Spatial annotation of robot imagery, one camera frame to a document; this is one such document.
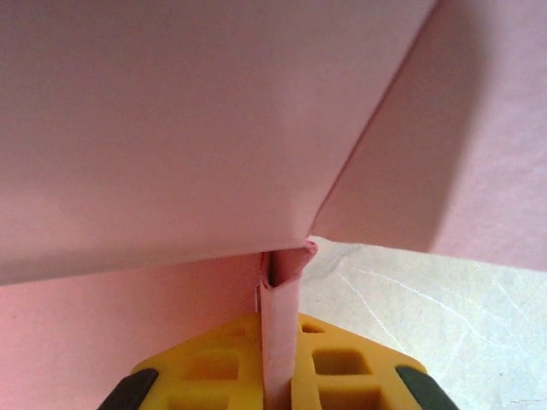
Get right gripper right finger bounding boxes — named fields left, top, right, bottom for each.
left=292, top=313, right=461, bottom=410

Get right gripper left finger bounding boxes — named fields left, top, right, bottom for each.
left=97, top=313, right=264, bottom=410

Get pink paper box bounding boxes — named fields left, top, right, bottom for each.
left=0, top=0, right=547, bottom=410

